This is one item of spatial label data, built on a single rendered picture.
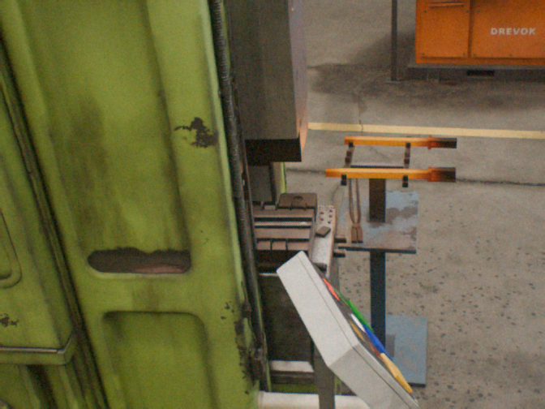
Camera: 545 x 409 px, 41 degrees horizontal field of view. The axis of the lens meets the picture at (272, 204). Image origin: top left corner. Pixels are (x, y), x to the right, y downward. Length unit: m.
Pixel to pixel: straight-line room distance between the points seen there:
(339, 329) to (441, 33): 4.25
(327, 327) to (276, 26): 0.70
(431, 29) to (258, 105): 3.85
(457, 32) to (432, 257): 2.33
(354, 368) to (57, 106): 0.87
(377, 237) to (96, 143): 1.26
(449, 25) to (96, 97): 4.15
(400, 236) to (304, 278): 1.06
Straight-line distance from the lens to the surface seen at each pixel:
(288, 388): 2.42
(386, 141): 2.71
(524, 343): 3.28
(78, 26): 1.63
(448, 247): 3.77
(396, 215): 2.77
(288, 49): 1.74
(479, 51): 5.62
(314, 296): 1.59
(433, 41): 5.60
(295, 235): 2.12
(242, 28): 1.74
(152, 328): 2.02
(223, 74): 1.58
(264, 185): 2.39
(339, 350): 1.47
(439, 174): 2.51
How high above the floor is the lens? 2.20
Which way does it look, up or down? 32 degrees down
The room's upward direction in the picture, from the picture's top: 6 degrees counter-clockwise
